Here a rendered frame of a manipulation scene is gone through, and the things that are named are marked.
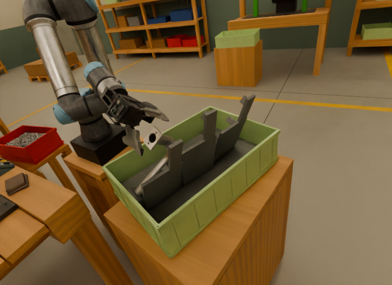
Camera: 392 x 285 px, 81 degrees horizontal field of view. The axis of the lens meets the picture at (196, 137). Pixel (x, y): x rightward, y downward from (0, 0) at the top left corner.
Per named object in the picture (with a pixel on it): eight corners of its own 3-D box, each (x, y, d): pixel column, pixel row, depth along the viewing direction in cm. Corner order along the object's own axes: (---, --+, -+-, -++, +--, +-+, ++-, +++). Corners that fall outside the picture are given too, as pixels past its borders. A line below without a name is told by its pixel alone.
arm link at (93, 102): (93, 108, 88) (81, 87, 79) (122, 100, 91) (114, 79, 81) (97, 124, 84) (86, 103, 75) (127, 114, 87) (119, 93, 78)
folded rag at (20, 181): (8, 184, 102) (4, 179, 100) (28, 175, 105) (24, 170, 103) (8, 196, 94) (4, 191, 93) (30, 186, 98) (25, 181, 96)
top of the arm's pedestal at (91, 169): (111, 133, 144) (108, 128, 142) (147, 143, 128) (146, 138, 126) (65, 164, 124) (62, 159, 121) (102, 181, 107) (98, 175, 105)
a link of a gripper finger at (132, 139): (122, 158, 62) (116, 126, 64) (137, 159, 67) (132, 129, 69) (130, 155, 61) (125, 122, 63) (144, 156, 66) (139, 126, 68)
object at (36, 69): (63, 67, 724) (52, 42, 683) (82, 66, 694) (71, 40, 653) (30, 81, 634) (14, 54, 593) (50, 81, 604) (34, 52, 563)
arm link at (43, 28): (0, -20, 73) (55, 124, 73) (37, -26, 75) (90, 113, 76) (19, 3, 84) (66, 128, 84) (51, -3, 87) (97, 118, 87)
